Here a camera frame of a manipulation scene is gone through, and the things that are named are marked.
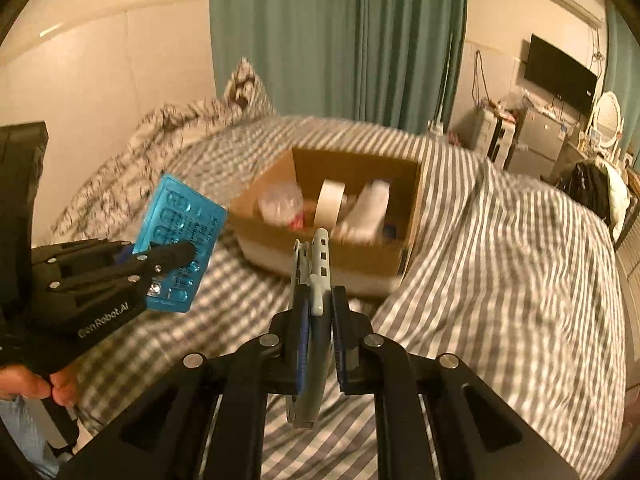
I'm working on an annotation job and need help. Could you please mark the blue blister pack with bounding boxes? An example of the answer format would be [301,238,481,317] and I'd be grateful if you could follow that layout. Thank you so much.
[132,173,228,314]

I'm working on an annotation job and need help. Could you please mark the green window curtain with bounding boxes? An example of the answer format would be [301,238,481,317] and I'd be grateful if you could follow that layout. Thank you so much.
[602,2,640,156]

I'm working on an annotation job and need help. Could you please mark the grey small fridge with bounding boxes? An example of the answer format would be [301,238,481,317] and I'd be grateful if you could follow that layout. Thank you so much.
[505,107,576,178]

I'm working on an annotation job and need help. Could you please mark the grey utility knife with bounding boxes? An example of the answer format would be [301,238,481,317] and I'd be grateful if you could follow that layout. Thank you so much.
[286,227,333,428]

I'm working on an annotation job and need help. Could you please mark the person's jeans leg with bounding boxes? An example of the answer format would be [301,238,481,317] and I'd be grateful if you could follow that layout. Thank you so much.
[0,397,62,480]

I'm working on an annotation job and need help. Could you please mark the black wall television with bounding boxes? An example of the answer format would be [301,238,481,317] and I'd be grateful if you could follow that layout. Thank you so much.
[524,34,599,116]

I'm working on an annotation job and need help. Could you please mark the white appliance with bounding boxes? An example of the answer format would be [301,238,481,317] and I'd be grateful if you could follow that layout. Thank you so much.
[472,107,518,166]

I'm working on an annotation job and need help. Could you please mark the white oval mirror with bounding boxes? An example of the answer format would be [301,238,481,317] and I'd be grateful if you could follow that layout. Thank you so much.
[590,91,624,151]

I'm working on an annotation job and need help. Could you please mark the white plastic bottle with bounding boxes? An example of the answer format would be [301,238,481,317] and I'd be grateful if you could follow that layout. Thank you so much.
[332,180,391,241]

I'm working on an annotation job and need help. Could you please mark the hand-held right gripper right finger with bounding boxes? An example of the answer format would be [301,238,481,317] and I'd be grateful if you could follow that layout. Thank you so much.
[330,285,581,480]

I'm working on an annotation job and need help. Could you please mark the person's left hand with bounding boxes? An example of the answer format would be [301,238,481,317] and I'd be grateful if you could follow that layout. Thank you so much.
[0,364,81,408]

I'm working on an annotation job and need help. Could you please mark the grey striped bed sheet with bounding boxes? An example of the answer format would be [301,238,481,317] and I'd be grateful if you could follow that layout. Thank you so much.
[50,115,628,480]

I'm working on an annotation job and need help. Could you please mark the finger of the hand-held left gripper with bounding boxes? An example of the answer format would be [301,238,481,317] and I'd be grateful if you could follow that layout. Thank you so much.
[31,239,136,267]
[47,241,197,295]

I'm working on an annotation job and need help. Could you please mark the black bag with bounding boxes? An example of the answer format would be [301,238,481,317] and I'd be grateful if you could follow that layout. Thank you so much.
[557,160,615,226]

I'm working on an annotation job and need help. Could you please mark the roll of beige tape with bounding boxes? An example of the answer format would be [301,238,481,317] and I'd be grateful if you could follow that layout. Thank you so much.
[314,179,346,233]

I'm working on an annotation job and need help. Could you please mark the cardboard box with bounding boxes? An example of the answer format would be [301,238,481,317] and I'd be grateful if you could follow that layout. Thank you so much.
[230,147,426,296]

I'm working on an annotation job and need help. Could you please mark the clear plastic bag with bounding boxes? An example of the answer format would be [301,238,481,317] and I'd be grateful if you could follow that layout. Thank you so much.
[257,180,306,226]

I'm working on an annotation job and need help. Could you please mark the black patterned pillow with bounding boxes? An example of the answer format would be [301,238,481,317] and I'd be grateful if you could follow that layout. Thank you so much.
[221,57,277,121]

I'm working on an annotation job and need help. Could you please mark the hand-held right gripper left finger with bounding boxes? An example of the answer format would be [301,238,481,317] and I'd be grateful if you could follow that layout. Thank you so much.
[57,285,313,480]

